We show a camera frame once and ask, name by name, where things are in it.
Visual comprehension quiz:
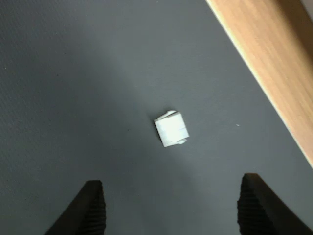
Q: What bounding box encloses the small white plastic terminal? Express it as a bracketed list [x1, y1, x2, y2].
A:
[154, 110, 190, 148]

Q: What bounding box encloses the dark grey mat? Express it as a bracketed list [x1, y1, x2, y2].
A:
[0, 0, 313, 235]

